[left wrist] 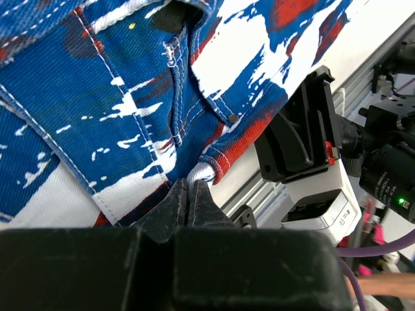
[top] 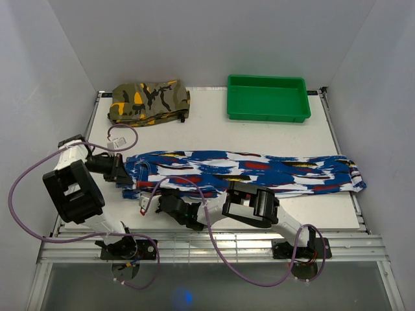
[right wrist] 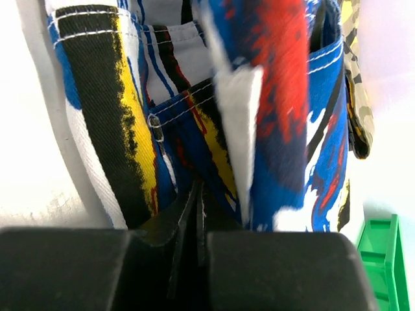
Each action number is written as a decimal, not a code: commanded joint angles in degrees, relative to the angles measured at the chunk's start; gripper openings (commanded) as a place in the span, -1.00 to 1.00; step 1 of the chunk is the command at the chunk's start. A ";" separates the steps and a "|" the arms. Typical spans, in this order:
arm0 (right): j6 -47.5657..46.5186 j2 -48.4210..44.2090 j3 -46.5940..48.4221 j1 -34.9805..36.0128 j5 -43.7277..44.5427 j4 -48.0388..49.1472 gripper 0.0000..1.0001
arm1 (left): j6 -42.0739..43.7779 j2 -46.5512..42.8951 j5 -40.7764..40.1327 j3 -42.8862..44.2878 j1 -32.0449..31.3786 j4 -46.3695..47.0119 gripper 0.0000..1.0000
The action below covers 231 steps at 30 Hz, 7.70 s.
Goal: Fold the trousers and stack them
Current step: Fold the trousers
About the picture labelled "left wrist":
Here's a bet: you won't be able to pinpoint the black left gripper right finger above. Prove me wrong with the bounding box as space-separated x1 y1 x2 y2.
186 180 235 227

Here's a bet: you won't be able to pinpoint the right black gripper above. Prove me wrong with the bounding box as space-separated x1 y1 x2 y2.
254 66 340 183

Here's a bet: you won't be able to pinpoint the blue white red patterned trousers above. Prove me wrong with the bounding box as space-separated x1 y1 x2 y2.
1 1 362 227

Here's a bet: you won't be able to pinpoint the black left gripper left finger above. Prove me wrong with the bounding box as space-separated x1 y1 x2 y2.
134 179 188 243

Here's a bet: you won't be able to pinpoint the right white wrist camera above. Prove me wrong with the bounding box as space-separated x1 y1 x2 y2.
281 159 362 246

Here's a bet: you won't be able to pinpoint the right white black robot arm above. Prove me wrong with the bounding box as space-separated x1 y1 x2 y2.
255 66 414 226

